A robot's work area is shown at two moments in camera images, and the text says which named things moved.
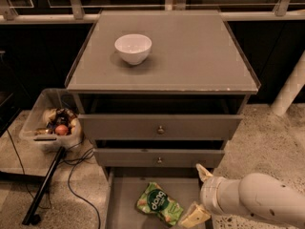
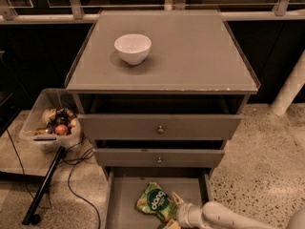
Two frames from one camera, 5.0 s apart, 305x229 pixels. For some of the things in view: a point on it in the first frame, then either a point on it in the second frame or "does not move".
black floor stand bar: x=32 y=218 does not move
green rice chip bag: x=157 y=202 does not move
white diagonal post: x=291 y=88 does not move
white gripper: x=208 y=193 to x=185 y=214
